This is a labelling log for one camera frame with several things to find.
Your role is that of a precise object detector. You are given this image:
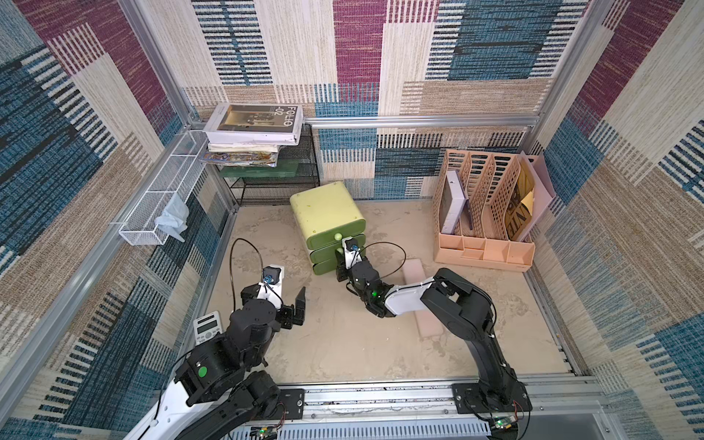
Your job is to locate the green top drawer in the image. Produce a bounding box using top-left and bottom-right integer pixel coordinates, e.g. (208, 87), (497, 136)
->
(302, 219), (367, 250)

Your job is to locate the green drawer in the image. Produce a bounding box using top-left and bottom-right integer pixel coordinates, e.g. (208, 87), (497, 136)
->
(309, 234), (367, 264)
(313, 255), (340, 275)
(302, 219), (367, 250)

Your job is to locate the green three-drawer cabinet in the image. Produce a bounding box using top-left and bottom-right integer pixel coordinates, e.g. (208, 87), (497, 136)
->
(290, 181), (366, 253)

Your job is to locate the pink sponge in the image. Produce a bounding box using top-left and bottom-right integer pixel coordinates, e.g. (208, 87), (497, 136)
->
(414, 311), (445, 339)
(401, 258), (427, 284)

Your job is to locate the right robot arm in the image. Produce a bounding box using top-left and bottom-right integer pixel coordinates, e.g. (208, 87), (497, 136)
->
(337, 258), (533, 414)

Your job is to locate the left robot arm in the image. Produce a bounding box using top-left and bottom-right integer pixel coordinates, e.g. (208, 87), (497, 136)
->
(127, 291), (306, 439)

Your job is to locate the green bottom drawer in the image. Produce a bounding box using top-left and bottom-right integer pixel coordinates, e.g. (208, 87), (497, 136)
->
(313, 255), (340, 275)

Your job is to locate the green middle drawer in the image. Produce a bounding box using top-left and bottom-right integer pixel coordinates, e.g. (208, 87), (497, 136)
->
(309, 234), (367, 264)

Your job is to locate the white calculator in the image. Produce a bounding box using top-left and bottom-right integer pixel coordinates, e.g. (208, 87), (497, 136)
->
(192, 311), (224, 345)

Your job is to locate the white book in organizer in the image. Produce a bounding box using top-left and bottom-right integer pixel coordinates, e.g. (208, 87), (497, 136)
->
(439, 170), (467, 235)

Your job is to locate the crumpled white cloth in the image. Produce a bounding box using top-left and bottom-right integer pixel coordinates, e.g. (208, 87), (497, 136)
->
(155, 194), (190, 243)

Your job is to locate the green tray on shelf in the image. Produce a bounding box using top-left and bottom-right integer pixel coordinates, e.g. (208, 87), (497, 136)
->
(219, 159), (300, 179)

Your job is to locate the pink desk file organizer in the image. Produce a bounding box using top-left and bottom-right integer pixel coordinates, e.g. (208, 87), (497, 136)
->
(433, 150), (535, 272)

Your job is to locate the stack of magazines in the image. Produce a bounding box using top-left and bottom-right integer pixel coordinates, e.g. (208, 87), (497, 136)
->
(198, 143), (282, 167)

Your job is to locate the yellow brown magazine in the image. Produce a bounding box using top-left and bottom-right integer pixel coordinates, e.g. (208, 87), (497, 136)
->
(504, 159), (535, 241)

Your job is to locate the large white book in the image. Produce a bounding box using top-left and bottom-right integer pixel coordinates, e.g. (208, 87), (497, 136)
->
(203, 103), (304, 146)

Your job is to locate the pink folder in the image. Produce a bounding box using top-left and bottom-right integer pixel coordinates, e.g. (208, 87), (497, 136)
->
(517, 152), (556, 241)

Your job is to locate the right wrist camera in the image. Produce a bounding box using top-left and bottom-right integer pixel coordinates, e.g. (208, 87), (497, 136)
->
(341, 236), (362, 270)

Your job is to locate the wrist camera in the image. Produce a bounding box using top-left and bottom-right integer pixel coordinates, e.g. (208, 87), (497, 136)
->
(257, 265), (285, 310)
(341, 236), (362, 270)

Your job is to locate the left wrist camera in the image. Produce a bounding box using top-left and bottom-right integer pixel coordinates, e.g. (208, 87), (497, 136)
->
(257, 265), (285, 310)

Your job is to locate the right camera cable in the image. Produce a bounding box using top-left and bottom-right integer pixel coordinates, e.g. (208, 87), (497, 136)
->
(359, 241), (408, 282)

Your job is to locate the camera cable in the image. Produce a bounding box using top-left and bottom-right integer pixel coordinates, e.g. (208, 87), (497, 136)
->
(228, 237), (266, 315)
(359, 241), (408, 282)

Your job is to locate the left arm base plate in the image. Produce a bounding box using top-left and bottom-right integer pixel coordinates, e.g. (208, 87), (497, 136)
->
(260, 388), (305, 422)

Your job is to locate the left camera cable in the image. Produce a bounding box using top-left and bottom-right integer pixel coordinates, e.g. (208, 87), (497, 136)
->
(228, 237), (266, 315)

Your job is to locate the aluminium front rail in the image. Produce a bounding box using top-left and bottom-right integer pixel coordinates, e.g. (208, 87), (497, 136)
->
(226, 374), (626, 439)

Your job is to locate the black wire shelf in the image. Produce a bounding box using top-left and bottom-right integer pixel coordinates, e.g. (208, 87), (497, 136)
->
(219, 124), (321, 206)

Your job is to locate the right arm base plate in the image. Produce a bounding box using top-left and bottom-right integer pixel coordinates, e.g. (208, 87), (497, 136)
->
(451, 382), (533, 414)

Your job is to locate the white wire basket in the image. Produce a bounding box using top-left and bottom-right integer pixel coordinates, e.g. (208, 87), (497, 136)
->
(119, 130), (207, 246)

